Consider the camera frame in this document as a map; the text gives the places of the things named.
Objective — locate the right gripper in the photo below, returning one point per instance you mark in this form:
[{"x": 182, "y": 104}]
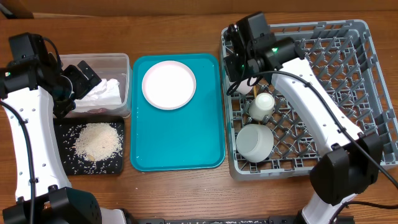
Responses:
[{"x": 236, "y": 71}]

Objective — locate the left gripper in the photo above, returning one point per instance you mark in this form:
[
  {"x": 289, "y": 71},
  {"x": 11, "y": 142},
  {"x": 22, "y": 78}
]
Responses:
[{"x": 83, "y": 83}]

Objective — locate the white napkin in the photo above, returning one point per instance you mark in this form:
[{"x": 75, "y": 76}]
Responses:
[{"x": 106, "y": 93}]

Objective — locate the white paper cup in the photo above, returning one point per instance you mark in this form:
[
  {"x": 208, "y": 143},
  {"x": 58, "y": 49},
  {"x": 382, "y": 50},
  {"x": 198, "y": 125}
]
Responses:
[{"x": 261, "y": 106}]

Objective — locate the rice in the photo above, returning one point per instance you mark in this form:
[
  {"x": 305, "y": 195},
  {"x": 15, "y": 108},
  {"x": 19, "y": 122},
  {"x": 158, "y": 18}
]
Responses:
[{"x": 98, "y": 141}]

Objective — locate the pink large plate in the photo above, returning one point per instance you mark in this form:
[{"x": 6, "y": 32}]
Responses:
[{"x": 169, "y": 85}]

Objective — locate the grey bowl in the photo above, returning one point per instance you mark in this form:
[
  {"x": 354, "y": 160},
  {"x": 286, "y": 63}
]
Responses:
[{"x": 255, "y": 142}]

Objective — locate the red snack wrapper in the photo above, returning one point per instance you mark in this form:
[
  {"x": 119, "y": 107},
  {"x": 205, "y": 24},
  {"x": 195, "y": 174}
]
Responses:
[{"x": 98, "y": 110}]

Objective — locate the pink small plate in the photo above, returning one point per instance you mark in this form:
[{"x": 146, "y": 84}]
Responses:
[{"x": 245, "y": 86}]

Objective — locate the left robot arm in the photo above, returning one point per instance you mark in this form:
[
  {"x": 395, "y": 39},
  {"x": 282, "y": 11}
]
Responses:
[{"x": 33, "y": 92}]

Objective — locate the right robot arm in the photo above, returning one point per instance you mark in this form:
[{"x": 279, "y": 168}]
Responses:
[{"x": 350, "y": 160}]

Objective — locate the grey dishwasher rack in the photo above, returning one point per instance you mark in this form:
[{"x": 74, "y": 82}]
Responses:
[{"x": 343, "y": 57}]

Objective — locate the clear plastic bin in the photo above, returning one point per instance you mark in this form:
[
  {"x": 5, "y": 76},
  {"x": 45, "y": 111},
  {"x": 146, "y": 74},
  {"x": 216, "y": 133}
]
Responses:
[{"x": 111, "y": 65}]

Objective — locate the black plastic tray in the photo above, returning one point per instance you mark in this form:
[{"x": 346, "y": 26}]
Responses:
[{"x": 65, "y": 140}]

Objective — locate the cardboard backdrop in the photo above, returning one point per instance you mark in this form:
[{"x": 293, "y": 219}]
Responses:
[{"x": 27, "y": 8}]

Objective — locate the teal plastic tray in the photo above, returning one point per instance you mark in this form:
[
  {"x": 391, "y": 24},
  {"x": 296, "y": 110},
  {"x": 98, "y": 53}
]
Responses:
[{"x": 191, "y": 137}]

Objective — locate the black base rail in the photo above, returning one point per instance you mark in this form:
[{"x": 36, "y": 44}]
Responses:
[{"x": 288, "y": 219}]

